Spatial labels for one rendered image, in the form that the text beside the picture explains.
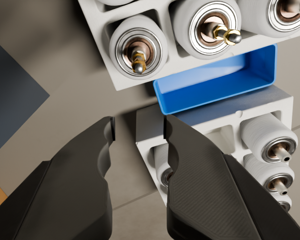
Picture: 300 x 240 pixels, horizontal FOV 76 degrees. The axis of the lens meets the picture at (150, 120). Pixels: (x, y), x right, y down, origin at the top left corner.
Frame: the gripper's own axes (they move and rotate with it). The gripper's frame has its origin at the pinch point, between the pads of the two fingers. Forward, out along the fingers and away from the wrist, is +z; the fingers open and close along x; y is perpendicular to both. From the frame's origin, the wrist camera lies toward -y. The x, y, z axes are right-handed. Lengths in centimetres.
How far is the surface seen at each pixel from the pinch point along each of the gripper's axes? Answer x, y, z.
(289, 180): 37, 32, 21
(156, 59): 2.7, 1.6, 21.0
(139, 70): 0.0, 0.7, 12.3
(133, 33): -0.7, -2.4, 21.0
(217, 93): 20.8, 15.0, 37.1
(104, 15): -6.0, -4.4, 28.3
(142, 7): 0.8, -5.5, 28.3
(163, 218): 9, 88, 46
